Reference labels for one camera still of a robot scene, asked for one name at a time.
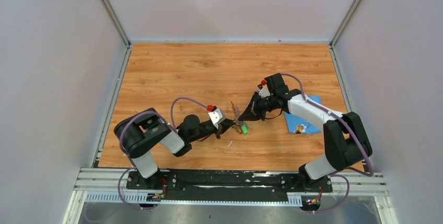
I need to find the blue patterned cloth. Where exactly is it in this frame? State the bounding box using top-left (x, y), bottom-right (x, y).
top-left (284, 112), bottom-right (321, 134)

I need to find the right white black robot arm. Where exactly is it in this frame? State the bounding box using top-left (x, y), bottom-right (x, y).
top-left (239, 73), bottom-right (374, 192)

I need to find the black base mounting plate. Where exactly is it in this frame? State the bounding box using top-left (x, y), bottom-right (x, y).
top-left (125, 169), bottom-right (333, 202)

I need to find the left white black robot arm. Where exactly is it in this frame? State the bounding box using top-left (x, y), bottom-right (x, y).
top-left (113, 108), bottom-right (236, 189)

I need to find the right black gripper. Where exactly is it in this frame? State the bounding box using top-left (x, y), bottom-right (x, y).
top-left (239, 91), bottom-right (277, 122)

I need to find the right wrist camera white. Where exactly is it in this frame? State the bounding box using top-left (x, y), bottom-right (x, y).
top-left (258, 80), bottom-right (271, 98)

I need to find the aluminium frame rail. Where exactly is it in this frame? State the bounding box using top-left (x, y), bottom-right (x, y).
top-left (74, 169), bottom-right (389, 207)

